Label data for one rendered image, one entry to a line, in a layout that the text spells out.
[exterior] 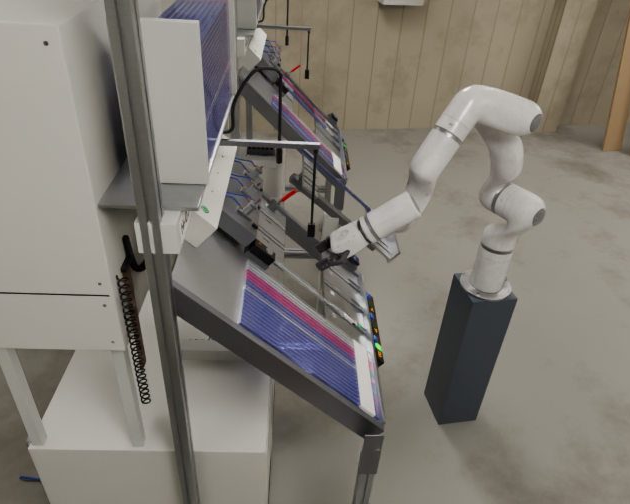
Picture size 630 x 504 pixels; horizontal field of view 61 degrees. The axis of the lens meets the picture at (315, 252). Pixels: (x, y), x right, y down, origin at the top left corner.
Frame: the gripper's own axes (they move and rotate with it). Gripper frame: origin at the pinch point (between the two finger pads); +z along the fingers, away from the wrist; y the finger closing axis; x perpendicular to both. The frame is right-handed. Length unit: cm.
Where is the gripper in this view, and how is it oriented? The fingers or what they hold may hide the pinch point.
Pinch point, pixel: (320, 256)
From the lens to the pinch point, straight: 157.1
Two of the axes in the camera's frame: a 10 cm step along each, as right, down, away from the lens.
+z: -8.3, 4.7, 3.1
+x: 5.6, 6.7, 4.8
